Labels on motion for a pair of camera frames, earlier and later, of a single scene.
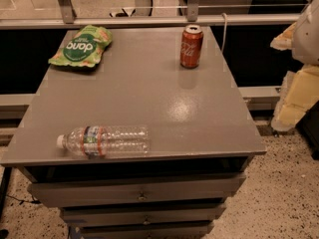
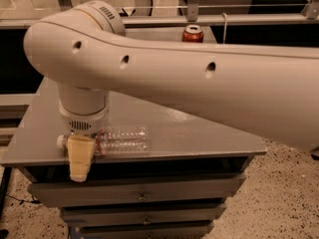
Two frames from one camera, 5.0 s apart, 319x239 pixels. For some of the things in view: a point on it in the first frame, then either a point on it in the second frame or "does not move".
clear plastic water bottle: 106,140 does not move
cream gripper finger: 300,91 -> 81,149
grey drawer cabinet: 201,137 does not move
